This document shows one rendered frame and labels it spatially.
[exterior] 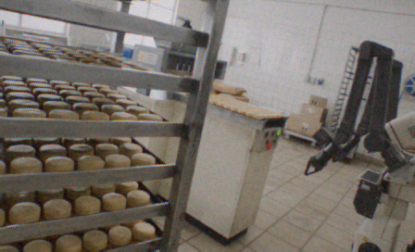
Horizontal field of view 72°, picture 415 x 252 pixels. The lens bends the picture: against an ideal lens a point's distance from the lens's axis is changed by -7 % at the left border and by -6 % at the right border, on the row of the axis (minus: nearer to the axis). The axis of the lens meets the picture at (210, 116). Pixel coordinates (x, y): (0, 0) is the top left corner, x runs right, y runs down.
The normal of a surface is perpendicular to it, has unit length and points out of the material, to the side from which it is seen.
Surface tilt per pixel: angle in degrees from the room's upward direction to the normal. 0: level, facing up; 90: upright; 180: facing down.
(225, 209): 90
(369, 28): 90
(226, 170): 90
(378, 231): 90
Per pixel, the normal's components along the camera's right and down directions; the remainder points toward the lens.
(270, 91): -0.58, 0.04
